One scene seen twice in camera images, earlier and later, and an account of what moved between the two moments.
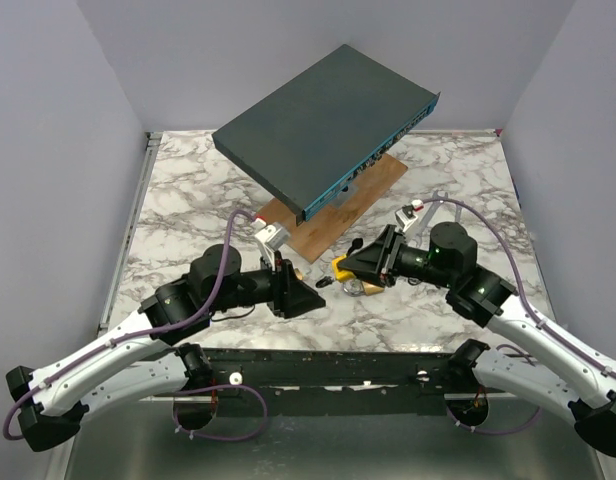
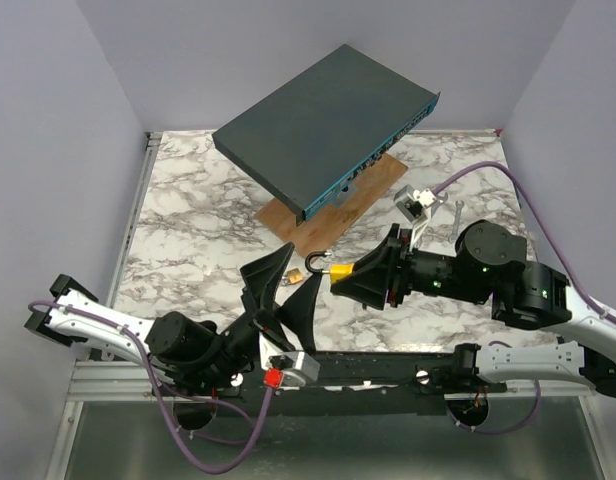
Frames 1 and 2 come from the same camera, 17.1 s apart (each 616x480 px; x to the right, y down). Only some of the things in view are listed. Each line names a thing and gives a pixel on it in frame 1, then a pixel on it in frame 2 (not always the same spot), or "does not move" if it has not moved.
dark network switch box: [306, 137] does not move
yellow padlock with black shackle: [339, 273] to [336, 270]
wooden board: [328, 225] does not move
